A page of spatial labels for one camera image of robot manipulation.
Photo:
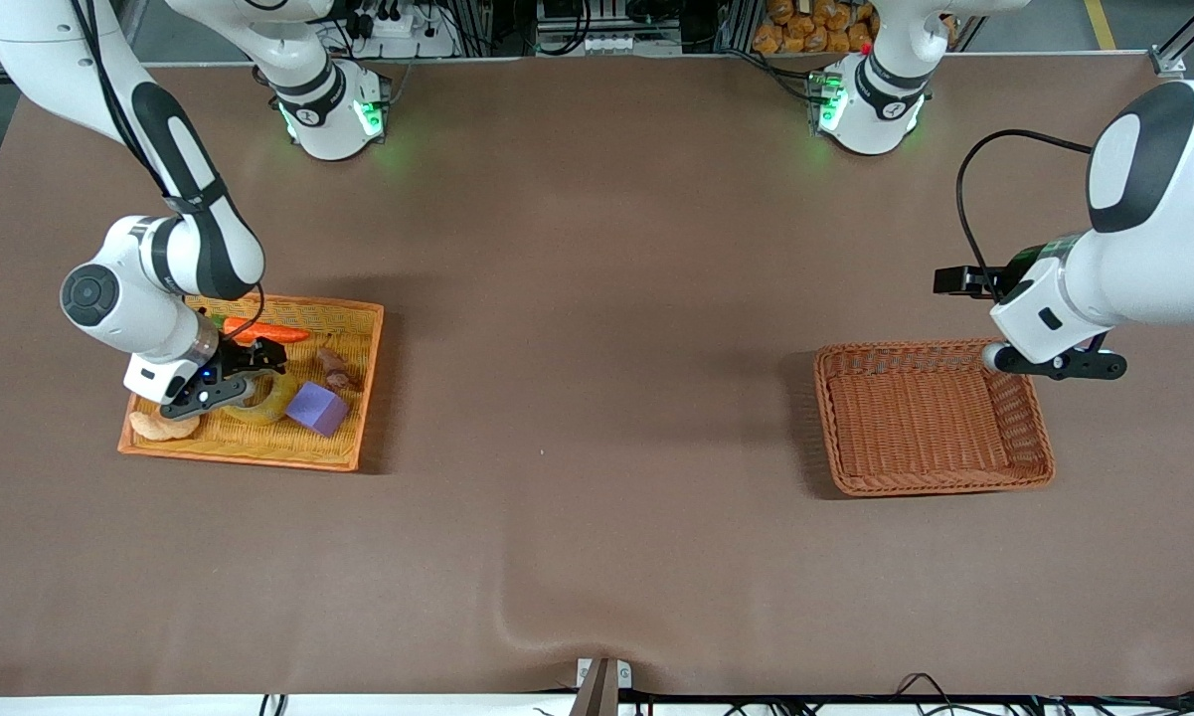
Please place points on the yellow wicker tray orange rim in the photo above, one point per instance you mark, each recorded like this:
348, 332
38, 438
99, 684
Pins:
258, 443

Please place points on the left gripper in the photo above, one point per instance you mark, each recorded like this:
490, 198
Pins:
1016, 267

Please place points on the brown wicker basket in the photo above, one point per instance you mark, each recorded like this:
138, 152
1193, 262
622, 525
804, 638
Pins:
915, 418

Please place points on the brown toy root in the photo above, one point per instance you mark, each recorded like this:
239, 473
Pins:
336, 370

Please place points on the metal camera stand bracket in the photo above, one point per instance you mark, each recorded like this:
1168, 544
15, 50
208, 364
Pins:
596, 691

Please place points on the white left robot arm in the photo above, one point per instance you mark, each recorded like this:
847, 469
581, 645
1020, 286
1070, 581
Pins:
1183, 249

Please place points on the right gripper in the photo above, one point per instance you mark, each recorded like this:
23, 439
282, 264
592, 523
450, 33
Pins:
242, 358

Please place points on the aluminium frame strut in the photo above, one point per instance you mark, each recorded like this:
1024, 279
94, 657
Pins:
1165, 62

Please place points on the brown table cover sheet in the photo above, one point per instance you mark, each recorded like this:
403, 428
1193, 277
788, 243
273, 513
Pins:
596, 547

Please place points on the bag of orange breads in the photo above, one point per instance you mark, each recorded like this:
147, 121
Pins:
805, 30

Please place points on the white power strip with plugs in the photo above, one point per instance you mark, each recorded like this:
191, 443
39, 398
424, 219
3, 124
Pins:
427, 45

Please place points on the purple foam cube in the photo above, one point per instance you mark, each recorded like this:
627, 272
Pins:
316, 408

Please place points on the yellow clear tape roll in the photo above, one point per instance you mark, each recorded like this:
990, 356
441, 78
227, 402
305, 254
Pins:
283, 403

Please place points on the orange toy carrot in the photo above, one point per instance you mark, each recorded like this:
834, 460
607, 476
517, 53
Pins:
283, 333

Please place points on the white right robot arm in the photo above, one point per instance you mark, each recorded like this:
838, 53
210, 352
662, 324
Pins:
323, 134

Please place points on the narrow white power strip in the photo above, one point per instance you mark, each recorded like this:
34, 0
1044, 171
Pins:
616, 44

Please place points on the toy croissant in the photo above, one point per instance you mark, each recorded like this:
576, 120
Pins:
159, 430

